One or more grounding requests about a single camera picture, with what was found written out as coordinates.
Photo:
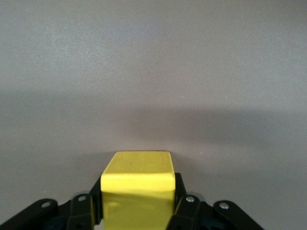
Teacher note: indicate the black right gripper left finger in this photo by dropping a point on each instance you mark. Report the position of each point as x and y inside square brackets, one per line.
[79, 210]

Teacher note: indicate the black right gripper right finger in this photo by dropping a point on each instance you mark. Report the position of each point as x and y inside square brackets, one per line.
[192, 210]

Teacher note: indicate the yellow wooden block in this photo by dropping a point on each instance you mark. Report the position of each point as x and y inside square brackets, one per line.
[136, 187]

